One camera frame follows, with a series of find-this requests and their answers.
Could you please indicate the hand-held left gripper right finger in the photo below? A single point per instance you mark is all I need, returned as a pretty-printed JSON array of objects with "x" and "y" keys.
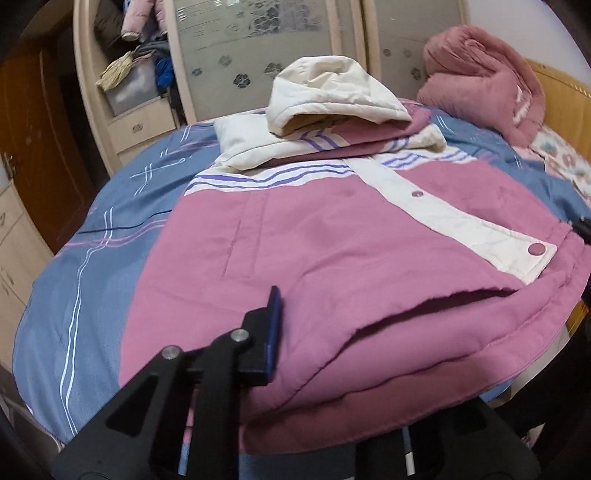
[{"x": 508, "y": 461}]

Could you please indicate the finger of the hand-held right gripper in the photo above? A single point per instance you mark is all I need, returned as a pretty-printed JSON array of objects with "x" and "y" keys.
[{"x": 582, "y": 227}]

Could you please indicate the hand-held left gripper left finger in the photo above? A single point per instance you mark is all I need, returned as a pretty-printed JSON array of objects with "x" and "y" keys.
[{"x": 273, "y": 323}]

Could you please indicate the pink and white hooded jacket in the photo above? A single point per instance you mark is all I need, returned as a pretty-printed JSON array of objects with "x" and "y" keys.
[{"x": 323, "y": 258}]

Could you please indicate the grey folded clothes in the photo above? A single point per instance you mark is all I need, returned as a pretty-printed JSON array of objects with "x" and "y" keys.
[{"x": 150, "y": 48}]

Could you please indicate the floral white pillow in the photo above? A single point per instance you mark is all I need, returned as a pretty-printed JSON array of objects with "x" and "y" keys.
[{"x": 563, "y": 157}]

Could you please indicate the pink fleece bed sheet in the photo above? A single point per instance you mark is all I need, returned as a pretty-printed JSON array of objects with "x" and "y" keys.
[{"x": 526, "y": 152}]

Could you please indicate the yellow wooden headboard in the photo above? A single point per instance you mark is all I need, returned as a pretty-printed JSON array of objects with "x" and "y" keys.
[{"x": 568, "y": 97}]

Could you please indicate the rolled pink quilt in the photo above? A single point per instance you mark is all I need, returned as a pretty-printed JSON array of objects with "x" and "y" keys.
[{"x": 475, "y": 78}]

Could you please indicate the blue plaid bed sheet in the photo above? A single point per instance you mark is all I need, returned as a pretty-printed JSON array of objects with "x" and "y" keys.
[{"x": 92, "y": 258}]

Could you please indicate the cream wardrobe drawer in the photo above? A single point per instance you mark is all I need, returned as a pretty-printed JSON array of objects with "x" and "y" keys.
[{"x": 138, "y": 127}]

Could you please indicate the frosted wardrobe door small flowers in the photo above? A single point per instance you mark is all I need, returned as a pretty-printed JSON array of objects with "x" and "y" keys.
[{"x": 406, "y": 41}]

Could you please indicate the cream cabinet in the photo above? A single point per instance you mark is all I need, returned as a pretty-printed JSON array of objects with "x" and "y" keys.
[{"x": 18, "y": 258}]

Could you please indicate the frosted wardrobe door large flowers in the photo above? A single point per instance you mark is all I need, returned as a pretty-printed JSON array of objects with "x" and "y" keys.
[{"x": 240, "y": 55}]

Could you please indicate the blue cloth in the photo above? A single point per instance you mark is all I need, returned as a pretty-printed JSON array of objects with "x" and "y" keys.
[{"x": 164, "y": 71}]

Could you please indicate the cream wardrobe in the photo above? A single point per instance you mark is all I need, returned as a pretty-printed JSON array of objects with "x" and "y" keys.
[{"x": 351, "y": 46}]

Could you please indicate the brown wooden door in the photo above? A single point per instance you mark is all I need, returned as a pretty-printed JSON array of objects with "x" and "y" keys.
[{"x": 41, "y": 138}]

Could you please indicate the beige cloth bag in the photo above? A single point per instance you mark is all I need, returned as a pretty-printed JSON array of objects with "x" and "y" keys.
[{"x": 115, "y": 71}]

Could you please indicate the pink hanging puffer coat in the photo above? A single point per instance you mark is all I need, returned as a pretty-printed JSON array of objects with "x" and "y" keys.
[{"x": 138, "y": 18}]

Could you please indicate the dark hanging coat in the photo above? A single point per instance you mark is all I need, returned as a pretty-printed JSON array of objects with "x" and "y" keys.
[{"x": 108, "y": 23}]

